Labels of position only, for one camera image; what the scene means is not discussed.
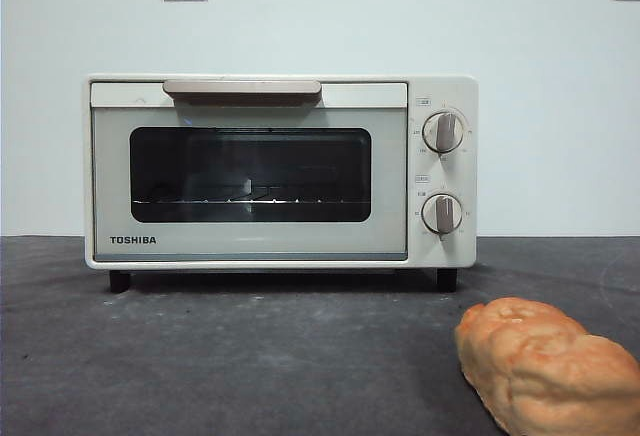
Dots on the golden bread loaf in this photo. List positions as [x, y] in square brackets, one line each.
[550, 371]

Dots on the beige oven knob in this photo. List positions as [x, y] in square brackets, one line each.
[442, 213]
[442, 132]

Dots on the white Toshiba toaster oven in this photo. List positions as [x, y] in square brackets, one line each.
[442, 91]

